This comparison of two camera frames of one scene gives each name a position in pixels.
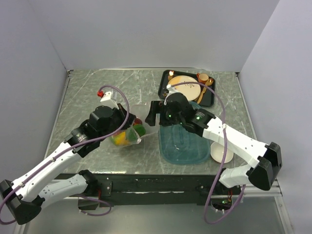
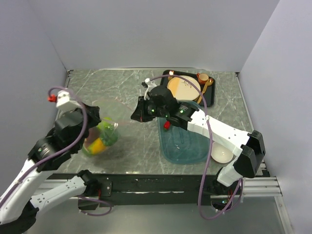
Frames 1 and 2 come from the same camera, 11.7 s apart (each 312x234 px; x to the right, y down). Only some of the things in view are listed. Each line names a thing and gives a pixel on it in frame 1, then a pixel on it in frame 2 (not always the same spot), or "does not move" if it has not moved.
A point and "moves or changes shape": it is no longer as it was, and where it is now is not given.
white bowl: (217, 152) does not move
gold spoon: (209, 82) does not move
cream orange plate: (191, 90) does not move
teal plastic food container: (178, 145) does not move
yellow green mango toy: (120, 139) -> (97, 147)
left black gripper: (121, 112) -> (93, 112)
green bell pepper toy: (135, 132) -> (109, 137)
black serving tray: (199, 88) does not move
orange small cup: (203, 77) does not move
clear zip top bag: (132, 134) moves or changes shape
